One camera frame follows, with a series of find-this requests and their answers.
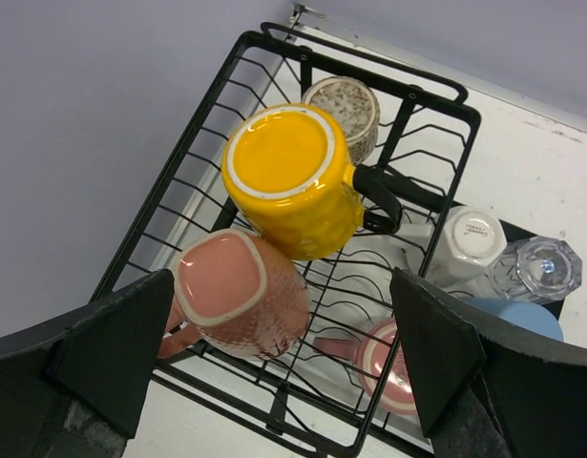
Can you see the speckled beige ceramic cup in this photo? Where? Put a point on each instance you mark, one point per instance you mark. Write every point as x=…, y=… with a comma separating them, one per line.
x=355, y=108

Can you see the white faceted ceramic cup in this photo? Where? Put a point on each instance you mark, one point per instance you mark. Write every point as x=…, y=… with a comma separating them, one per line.
x=470, y=242

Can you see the yellow mug black handle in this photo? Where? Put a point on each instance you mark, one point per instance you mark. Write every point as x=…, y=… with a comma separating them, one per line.
x=287, y=170

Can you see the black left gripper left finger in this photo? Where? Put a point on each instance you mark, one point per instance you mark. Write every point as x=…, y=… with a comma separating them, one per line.
x=75, y=385

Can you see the black wire dish rack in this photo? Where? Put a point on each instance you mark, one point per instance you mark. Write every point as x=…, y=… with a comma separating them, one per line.
x=332, y=286

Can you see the light blue plastic cup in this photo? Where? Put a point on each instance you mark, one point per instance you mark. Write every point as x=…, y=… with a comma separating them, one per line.
x=528, y=315

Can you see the pink ghost pattern mug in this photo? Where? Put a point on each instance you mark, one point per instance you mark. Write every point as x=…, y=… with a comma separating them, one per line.
x=368, y=355

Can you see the clear faceted glass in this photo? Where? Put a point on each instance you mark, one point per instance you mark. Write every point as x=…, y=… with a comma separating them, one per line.
x=538, y=269

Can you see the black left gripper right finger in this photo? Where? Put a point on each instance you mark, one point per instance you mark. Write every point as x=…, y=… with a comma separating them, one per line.
x=484, y=387

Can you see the salmon floral mug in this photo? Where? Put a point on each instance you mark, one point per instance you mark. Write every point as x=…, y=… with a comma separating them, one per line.
x=240, y=294

